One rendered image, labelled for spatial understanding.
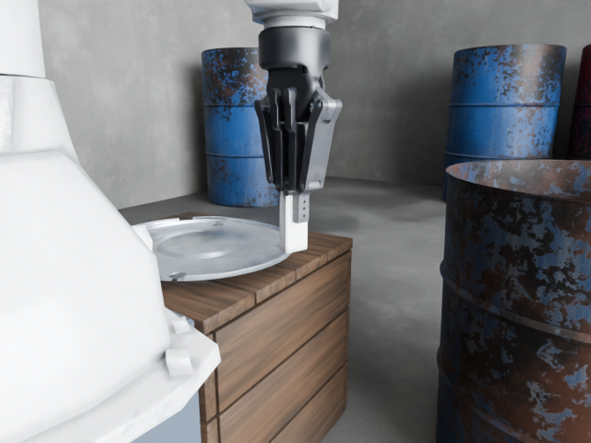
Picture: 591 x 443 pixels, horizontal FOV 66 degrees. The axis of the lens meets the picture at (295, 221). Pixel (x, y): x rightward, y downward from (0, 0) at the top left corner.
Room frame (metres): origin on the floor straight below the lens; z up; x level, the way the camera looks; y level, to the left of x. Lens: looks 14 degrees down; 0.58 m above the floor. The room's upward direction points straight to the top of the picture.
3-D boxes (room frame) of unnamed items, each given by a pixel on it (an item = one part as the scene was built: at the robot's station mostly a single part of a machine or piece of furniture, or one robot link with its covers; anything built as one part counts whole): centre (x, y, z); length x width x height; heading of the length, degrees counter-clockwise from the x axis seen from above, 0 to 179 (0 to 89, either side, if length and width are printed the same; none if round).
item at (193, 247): (0.67, 0.15, 0.37); 0.29 x 0.29 x 0.01
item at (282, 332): (0.72, 0.17, 0.18); 0.40 x 0.38 x 0.35; 58
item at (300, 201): (0.49, -0.01, 0.48); 0.03 x 0.01 x 0.05; 36
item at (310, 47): (0.50, 0.00, 0.61); 0.08 x 0.07 x 0.09; 36
